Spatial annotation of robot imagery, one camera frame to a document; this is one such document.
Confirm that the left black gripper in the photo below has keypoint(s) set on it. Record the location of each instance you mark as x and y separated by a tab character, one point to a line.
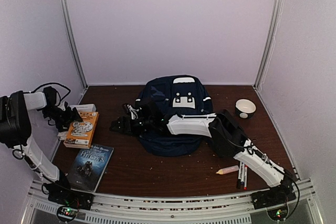
70	118

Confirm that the white Afternoon Tea book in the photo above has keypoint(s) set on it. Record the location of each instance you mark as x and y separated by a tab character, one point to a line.
80	108

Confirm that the blue marker pen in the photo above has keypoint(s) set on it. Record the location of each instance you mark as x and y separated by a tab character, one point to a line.
242	179

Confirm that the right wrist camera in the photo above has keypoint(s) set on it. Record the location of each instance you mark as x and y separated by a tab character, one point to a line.
131	111

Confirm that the right aluminium frame post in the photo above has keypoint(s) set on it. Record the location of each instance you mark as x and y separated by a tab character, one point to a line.
270	40

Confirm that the left aluminium frame post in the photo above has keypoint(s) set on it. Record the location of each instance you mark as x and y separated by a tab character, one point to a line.
72	43

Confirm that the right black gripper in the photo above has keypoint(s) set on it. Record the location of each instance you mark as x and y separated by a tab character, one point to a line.
122	121

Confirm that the orange comic paperback book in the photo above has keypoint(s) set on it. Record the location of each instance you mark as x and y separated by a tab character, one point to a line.
80	134

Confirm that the dark bowl white inside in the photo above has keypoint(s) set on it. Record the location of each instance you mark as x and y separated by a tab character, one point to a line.
245	108

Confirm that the black marker pen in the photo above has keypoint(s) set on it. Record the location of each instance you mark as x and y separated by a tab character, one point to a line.
238	184

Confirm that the red marker pen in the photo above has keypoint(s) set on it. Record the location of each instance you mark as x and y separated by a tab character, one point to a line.
245	177

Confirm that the aluminium frame post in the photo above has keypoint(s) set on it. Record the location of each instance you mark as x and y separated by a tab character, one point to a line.
270	40
72	43

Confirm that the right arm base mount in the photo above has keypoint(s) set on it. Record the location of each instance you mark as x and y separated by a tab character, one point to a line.
281	202

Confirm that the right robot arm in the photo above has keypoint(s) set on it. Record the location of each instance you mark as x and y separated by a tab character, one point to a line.
178	134

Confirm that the cream glue tube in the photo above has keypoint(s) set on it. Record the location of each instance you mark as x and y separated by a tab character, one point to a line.
228	170

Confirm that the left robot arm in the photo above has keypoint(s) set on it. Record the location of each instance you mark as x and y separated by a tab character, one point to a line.
16	130

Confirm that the dark Wuthering Heights book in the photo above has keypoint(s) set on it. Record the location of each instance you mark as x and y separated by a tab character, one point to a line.
89	167

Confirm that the navy blue student backpack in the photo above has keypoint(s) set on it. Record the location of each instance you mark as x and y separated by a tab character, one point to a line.
183	95

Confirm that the front aluminium rail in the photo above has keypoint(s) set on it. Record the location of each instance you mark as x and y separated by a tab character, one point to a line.
229	208

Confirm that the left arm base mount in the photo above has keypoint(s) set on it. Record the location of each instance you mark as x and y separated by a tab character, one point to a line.
70	201

